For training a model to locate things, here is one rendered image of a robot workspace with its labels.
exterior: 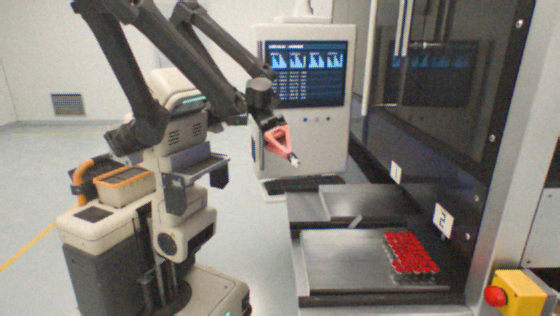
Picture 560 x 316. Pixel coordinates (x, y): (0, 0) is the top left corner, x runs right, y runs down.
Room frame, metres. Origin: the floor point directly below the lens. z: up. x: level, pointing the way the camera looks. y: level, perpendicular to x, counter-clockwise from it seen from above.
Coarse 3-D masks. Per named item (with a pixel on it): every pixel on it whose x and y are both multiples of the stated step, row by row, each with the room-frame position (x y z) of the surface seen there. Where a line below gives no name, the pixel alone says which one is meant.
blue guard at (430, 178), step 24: (360, 120) 1.60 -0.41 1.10; (384, 120) 1.27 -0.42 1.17; (384, 144) 1.24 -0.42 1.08; (408, 144) 1.03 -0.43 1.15; (408, 168) 1.00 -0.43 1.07; (432, 168) 0.85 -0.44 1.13; (456, 168) 0.75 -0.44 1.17; (408, 192) 0.97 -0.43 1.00; (432, 192) 0.83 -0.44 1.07; (456, 192) 0.73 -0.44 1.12; (480, 192) 0.64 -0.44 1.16; (432, 216) 0.81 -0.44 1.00; (456, 216) 0.71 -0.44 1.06; (480, 216) 0.63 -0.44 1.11; (456, 240) 0.69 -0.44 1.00
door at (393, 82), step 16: (384, 0) 1.45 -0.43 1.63; (400, 0) 1.28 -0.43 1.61; (416, 0) 1.14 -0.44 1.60; (384, 16) 1.43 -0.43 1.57; (416, 16) 1.12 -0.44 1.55; (384, 32) 1.41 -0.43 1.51; (416, 32) 1.10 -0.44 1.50; (384, 48) 1.39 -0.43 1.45; (384, 64) 1.37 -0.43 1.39; (400, 64) 1.20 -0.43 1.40; (416, 64) 1.07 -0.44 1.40; (384, 80) 1.35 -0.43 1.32; (400, 80) 1.18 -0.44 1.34; (384, 96) 1.33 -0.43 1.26; (400, 96) 1.17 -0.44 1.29; (400, 112) 1.15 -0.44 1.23
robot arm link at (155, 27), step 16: (112, 0) 0.70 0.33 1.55; (144, 0) 0.75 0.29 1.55; (128, 16) 0.72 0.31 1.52; (144, 16) 0.74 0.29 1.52; (160, 16) 0.77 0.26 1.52; (144, 32) 0.77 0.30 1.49; (160, 32) 0.77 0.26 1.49; (176, 32) 0.80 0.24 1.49; (160, 48) 0.79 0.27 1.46; (176, 48) 0.78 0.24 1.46; (192, 48) 0.83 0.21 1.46; (176, 64) 0.80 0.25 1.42; (192, 64) 0.80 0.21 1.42; (192, 80) 0.83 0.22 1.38; (208, 80) 0.83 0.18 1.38; (208, 96) 0.85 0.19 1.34; (224, 96) 0.85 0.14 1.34; (240, 96) 0.91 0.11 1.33; (224, 112) 0.86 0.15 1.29; (240, 112) 0.87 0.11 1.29
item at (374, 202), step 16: (320, 192) 1.17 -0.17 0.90; (336, 192) 1.21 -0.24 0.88; (352, 192) 1.21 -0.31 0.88; (368, 192) 1.21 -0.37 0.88; (384, 192) 1.21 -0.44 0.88; (336, 208) 1.08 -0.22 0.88; (352, 208) 1.08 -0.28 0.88; (368, 208) 1.08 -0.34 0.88; (384, 208) 1.08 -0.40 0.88; (400, 208) 1.08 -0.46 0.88
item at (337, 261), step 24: (312, 240) 0.87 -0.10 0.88; (336, 240) 0.87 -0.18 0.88; (360, 240) 0.87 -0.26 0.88; (312, 264) 0.75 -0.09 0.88; (336, 264) 0.75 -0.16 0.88; (360, 264) 0.75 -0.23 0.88; (384, 264) 0.75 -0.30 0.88; (312, 288) 0.62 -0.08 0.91; (336, 288) 0.62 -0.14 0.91; (360, 288) 0.62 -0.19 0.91; (384, 288) 0.62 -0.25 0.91; (408, 288) 0.62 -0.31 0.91; (432, 288) 0.62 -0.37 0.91
